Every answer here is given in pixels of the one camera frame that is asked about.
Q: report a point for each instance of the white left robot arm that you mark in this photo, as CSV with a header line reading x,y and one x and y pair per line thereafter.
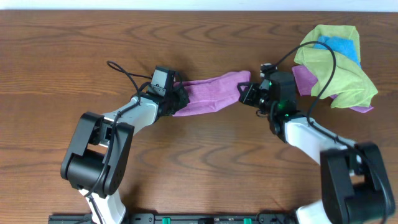
x,y
96,159

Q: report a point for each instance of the purple microfibre cloth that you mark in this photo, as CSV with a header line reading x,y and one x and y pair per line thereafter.
x,y
213,94

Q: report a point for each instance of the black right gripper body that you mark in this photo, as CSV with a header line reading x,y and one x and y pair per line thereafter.
x,y
259,98

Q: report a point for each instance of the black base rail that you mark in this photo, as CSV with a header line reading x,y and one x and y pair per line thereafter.
x,y
150,218

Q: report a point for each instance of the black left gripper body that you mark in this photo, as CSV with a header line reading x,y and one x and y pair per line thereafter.
x,y
176,100

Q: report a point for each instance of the blue microfibre cloth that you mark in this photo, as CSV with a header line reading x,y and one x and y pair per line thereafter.
x,y
342,46

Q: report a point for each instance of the green microfibre cloth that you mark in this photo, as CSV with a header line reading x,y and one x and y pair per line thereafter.
x,y
346,81

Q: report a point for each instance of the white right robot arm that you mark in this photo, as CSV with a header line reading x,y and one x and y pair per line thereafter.
x,y
354,181

